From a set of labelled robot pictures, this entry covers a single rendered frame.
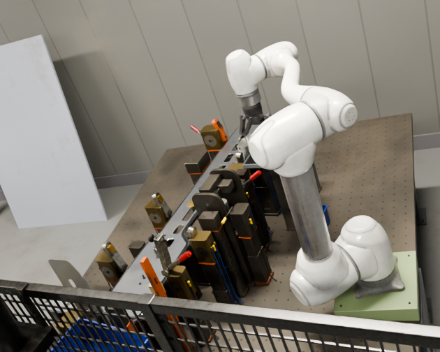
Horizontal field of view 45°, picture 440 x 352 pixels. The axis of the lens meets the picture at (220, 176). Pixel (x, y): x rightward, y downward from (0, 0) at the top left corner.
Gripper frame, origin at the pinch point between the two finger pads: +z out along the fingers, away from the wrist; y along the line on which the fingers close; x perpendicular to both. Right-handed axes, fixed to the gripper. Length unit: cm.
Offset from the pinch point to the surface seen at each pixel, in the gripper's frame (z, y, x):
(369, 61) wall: 45, 34, -179
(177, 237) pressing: 20, 26, 40
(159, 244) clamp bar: 1, 6, 63
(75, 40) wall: -19, 241, -106
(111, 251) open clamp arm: 11, 39, 63
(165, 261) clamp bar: 9, 7, 63
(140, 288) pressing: 20, 20, 69
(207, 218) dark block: 8.1, 5.3, 38.5
